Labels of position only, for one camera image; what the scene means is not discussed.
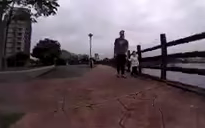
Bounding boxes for person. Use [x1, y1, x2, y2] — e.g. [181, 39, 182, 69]
[129, 50, 140, 77]
[113, 29, 130, 79]

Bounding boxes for red paved path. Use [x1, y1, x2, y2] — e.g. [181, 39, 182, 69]
[0, 64, 205, 128]

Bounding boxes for row of distant trees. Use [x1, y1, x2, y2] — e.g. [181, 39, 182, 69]
[58, 49, 91, 66]

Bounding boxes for dark asphalt road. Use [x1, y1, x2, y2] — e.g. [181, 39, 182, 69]
[0, 64, 92, 85]

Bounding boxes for round dark tree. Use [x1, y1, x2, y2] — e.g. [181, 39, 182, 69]
[31, 37, 63, 66]

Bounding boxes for dark wooden fence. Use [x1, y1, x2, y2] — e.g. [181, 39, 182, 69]
[103, 29, 205, 98]

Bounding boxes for pale kerb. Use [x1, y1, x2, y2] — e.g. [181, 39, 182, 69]
[0, 64, 56, 80]

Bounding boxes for tall brown building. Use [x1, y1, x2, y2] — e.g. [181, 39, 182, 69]
[0, 7, 33, 70]

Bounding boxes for grey river water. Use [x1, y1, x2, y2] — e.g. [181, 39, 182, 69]
[141, 62, 205, 91]

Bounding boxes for distant river bank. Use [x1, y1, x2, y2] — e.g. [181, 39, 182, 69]
[176, 56, 205, 65]

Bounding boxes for tall thin-trunked tree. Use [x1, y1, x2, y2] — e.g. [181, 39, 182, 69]
[0, 0, 61, 71]

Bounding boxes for lamp post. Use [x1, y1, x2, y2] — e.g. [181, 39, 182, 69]
[87, 32, 95, 70]

